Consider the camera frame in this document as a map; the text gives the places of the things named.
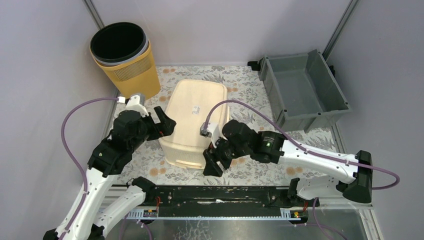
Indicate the small circuit board left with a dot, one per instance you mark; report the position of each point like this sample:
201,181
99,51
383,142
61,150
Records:
149,213

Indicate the grey plastic storage bin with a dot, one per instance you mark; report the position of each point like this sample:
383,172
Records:
302,91

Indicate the small circuit board right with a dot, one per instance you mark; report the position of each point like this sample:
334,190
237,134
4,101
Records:
295,214

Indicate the floral patterned table mat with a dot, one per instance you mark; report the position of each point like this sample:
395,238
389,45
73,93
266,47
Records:
248,104

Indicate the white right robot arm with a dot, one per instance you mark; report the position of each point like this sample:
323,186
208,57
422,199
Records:
348,175

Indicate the white slotted cable duct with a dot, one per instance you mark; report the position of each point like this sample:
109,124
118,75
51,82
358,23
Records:
221,213

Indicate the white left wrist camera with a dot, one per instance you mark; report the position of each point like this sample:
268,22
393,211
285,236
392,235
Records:
134,103

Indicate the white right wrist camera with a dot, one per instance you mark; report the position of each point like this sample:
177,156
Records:
212,131

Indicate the small circuit board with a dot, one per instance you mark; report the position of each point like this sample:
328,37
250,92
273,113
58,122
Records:
295,214
149,213

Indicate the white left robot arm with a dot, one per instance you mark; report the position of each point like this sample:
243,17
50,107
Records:
104,166

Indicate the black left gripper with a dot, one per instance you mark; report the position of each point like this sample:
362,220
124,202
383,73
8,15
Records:
156,122

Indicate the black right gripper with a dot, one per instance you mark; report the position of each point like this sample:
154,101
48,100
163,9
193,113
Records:
211,167

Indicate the yellow bin with black liner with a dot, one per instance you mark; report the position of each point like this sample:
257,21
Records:
124,53

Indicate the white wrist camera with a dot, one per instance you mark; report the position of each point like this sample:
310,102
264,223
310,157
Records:
212,131
134,103

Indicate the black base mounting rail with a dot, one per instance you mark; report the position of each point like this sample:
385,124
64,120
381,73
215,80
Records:
184,196

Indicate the cream perforated plastic basket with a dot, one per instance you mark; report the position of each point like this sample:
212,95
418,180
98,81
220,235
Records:
189,106

